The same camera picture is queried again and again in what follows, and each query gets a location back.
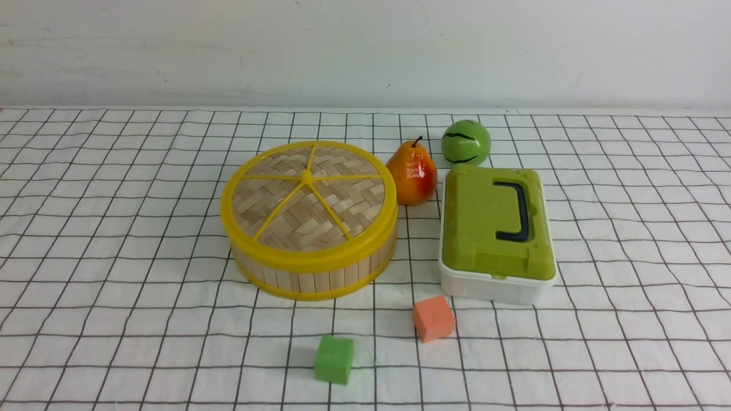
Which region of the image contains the yellow woven steamer lid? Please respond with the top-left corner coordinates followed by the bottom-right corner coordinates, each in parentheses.
top-left (221, 140), bottom-right (397, 273)

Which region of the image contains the bamboo steamer basket yellow rim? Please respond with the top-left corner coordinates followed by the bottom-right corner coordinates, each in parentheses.
top-left (231, 231), bottom-right (397, 301)

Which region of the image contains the red yellow toy pear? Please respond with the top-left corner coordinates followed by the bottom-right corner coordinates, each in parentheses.
top-left (386, 136), bottom-right (438, 206)

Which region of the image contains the green striped toy ball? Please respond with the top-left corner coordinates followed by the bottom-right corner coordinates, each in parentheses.
top-left (441, 119), bottom-right (491, 166)

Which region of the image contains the orange foam cube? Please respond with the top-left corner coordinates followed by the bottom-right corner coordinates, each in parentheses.
top-left (412, 296), bottom-right (456, 343)

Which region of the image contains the green lidded white plastic box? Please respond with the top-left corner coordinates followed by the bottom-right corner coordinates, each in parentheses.
top-left (437, 164), bottom-right (558, 306)

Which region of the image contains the green foam cube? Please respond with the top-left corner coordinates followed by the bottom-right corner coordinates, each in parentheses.
top-left (314, 334), bottom-right (354, 385)

